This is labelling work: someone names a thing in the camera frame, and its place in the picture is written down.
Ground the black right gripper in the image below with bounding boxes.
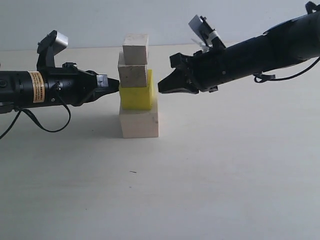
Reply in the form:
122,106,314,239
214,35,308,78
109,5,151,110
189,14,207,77
157,47,240,94

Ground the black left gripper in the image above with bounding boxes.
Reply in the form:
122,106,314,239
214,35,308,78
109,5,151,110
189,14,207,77
24,62,120,108

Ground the medium natural wooden cube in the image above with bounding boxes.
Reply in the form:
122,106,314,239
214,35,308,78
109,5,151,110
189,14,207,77
117,51,148,88

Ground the yellow painted wooden cube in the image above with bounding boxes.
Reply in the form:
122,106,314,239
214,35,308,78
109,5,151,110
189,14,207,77
119,69,156,111

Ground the large natural wooden cube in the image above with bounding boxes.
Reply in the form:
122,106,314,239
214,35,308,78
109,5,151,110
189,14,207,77
119,96,159,139

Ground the small natural wooden cube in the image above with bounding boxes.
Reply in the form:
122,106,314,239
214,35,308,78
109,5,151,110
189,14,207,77
122,33,149,65

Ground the right robot arm black grey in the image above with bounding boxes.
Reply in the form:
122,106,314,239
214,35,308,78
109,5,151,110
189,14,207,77
158,11,320,94

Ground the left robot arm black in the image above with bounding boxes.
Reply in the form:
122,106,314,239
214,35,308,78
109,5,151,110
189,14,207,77
0,62,120,114

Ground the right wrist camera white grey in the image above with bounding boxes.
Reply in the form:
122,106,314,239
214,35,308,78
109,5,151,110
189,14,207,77
188,14,226,52

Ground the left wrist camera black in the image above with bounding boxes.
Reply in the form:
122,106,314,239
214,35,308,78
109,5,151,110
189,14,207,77
36,29,69,71

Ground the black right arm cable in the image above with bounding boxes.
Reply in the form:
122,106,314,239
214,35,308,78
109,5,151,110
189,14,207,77
253,56,320,84

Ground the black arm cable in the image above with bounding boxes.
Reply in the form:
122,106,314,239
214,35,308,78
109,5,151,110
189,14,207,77
253,56,320,84
0,87,72,140

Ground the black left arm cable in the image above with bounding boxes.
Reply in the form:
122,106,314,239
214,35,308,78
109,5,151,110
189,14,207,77
0,87,72,140

